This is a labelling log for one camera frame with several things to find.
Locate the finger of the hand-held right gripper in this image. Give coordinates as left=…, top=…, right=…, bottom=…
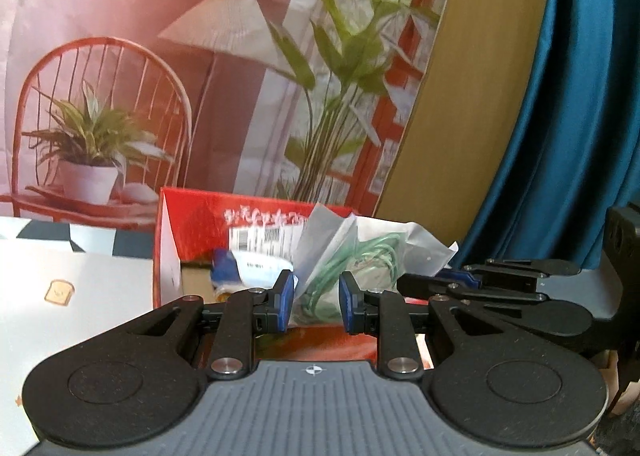
left=397, top=273, right=551, bottom=309
left=435, top=258, right=583, bottom=293

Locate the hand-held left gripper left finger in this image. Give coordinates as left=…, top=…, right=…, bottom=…
left=127, top=270, right=296, bottom=382

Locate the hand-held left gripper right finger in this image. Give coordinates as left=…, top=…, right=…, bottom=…
left=338, top=272, right=506, bottom=382

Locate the plastic bag with green cable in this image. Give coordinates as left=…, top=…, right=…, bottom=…
left=290, top=203, right=461, bottom=329

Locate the blue and white packet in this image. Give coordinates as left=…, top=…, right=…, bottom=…
left=210, top=248, right=282, bottom=297

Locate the red cardboard box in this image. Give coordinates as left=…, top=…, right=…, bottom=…
left=152, top=187, right=436, bottom=372

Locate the wooden panel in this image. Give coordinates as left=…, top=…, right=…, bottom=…
left=375, top=0, right=556, bottom=243

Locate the teal curtain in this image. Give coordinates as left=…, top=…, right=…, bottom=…
left=450, top=0, right=640, bottom=271

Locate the printed white tablecloth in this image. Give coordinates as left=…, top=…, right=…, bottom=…
left=0, top=216, right=162, bottom=456

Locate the printed room-scene wall cloth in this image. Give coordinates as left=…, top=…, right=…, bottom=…
left=0, top=0, right=461, bottom=237

